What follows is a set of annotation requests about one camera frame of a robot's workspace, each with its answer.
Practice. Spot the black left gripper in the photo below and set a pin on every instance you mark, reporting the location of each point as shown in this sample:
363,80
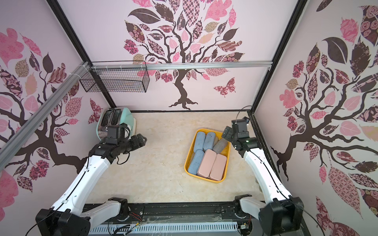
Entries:
137,144

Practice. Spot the aluminium frame rail back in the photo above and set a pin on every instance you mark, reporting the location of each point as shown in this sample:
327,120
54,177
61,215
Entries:
242,64

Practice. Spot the grey fabric glasses case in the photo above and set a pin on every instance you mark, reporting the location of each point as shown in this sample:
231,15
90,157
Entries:
220,146

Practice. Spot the yellow plastic storage tray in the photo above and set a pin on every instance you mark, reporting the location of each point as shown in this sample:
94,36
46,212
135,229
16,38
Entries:
225,152

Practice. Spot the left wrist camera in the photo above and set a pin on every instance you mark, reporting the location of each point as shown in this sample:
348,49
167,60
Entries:
117,134

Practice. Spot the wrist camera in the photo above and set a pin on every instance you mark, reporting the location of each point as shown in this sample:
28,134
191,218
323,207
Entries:
240,126
117,134

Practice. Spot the black wire basket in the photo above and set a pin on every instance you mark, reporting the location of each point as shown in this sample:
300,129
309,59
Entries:
125,76

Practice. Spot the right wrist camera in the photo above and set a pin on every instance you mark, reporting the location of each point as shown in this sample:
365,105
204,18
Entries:
240,126

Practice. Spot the aluminium frame rail left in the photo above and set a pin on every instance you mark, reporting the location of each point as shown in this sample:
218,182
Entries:
10,149

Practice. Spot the white slotted cable duct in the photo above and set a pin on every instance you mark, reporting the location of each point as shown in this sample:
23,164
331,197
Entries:
168,229

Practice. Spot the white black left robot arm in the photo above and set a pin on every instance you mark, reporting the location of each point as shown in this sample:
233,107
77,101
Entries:
67,217

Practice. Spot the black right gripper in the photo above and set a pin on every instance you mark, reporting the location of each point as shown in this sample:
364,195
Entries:
227,132

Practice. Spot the blue glasses case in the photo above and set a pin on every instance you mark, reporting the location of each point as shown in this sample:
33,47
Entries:
199,141
209,141
196,162

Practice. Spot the mint chrome toaster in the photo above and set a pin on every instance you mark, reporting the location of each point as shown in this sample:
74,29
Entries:
115,116

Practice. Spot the pink glasses case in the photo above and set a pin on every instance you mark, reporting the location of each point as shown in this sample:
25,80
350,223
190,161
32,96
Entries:
207,163
218,168

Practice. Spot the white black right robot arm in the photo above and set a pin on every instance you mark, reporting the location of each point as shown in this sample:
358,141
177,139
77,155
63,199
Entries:
280,212

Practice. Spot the aluminium frame rail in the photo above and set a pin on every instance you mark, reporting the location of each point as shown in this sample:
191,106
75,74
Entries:
242,64
10,149

